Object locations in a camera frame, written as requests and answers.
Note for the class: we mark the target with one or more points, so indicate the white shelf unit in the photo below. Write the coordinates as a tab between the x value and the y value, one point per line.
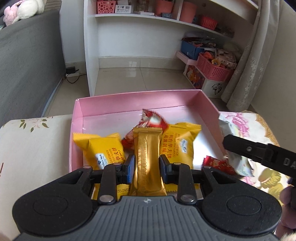
138	39

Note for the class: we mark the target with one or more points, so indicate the person's right hand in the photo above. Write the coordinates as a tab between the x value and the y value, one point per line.
289	194

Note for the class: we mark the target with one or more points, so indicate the gold bar snack packet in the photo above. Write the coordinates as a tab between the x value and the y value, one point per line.
145	157

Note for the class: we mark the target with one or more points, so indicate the clear plastic container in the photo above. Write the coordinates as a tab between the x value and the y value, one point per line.
143	5

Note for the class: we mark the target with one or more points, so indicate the pink plush toy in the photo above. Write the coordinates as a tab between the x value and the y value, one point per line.
11	14

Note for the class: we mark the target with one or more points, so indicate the red candy packet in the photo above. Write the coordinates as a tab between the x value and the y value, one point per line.
128	142
152	119
217	164

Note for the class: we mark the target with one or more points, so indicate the grey sofa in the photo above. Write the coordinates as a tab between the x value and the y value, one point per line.
27	64

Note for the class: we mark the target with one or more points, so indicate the floral printed box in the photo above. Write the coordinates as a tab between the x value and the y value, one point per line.
194	77

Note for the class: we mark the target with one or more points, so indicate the power strip with adapter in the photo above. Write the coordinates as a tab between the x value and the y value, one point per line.
72	70

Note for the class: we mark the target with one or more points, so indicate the pink cardboard box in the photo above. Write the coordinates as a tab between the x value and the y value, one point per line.
111	104

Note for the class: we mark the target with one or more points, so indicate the clear packet with white pastry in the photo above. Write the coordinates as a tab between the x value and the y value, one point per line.
242	166

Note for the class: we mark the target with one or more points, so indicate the pink lattice basket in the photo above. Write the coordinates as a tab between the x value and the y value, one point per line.
106	7

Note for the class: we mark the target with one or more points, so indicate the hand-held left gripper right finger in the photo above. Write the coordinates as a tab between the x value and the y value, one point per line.
164	169

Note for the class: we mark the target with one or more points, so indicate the white labelled box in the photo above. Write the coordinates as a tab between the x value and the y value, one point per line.
124	8

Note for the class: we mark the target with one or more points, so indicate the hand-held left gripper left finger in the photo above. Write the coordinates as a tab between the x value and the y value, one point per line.
129	169

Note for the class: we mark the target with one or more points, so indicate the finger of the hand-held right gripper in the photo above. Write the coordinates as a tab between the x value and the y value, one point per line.
242	146

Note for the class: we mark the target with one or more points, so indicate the blue storage box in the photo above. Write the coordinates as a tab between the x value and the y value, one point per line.
190	51

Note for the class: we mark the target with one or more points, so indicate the large pink basket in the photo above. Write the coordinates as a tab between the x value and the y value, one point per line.
212	71

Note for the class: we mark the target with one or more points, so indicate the small red basket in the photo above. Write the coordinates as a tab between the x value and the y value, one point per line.
208	23

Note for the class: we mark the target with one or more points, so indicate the pink plastic pot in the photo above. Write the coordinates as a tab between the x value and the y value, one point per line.
164	7
188	12

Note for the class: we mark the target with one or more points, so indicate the colourful printed box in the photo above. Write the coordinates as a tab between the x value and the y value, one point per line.
226	59

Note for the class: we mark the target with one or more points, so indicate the white plush toy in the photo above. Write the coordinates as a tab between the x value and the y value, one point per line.
30	8

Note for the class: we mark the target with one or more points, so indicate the white lace curtain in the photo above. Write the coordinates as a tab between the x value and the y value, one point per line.
249	60

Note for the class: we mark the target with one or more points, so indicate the white patterned storage box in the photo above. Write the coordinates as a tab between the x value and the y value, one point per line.
215	89

